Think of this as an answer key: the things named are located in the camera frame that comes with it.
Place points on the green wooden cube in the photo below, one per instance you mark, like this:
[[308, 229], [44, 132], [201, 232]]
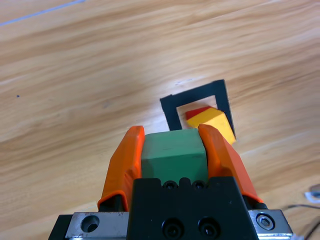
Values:
[[175, 150]]

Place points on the red wooden cube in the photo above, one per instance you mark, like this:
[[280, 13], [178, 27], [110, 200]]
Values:
[[197, 112]]

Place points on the whitish curled strip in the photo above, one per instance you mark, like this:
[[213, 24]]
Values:
[[312, 193]]

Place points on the black tape square outline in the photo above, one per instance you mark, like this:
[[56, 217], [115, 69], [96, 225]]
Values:
[[168, 112]]

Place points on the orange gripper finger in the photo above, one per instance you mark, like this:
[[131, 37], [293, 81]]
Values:
[[225, 160], [120, 162]]

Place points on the yellow wooden cube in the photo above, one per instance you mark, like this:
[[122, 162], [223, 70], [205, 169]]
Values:
[[220, 125]]

